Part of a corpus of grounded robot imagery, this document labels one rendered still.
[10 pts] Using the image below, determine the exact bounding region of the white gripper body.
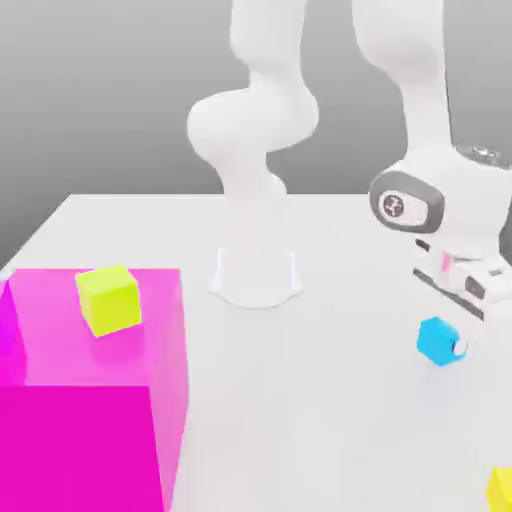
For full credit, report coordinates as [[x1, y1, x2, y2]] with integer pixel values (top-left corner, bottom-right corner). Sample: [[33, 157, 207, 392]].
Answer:
[[411, 266, 512, 344]]

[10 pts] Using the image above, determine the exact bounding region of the small blue cube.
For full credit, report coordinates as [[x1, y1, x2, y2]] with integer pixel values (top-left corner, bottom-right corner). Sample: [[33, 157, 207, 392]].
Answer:
[[416, 316, 468, 368]]

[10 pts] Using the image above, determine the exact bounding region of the small yellow cube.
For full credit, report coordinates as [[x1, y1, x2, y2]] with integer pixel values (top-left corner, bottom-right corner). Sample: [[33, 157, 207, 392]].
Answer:
[[485, 465, 512, 512]]

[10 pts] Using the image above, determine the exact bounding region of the small lime green cube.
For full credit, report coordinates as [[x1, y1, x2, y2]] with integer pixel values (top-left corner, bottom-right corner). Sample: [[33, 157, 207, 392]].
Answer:
[[74, 263, 143, 339]]

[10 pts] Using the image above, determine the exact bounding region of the large magenta box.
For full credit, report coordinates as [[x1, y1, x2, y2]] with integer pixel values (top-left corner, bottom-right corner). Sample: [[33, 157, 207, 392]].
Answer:
[[0, 267, 190, 512]]

